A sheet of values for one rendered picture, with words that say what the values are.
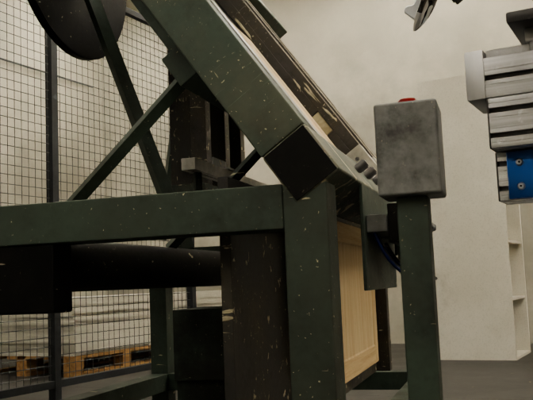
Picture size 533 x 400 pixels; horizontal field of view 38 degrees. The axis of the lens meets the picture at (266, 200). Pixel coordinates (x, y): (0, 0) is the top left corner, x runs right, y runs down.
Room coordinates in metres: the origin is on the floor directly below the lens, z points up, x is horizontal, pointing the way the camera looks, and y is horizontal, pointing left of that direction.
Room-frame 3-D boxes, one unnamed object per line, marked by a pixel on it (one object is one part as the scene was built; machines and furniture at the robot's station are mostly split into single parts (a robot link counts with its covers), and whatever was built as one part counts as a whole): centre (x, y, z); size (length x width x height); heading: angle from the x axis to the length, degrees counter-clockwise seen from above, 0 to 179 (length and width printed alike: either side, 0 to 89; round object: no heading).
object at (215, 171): (3.19, 0.07, 1.00); 1.30 x 0.05 x 0.04; 163
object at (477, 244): (5.90, -1.56, 1.03); 0.60 x 0.58 x 2.05; 153
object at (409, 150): (1.53, -0.29, 0.84); 0.12 x 0.12 x 0.18; 73
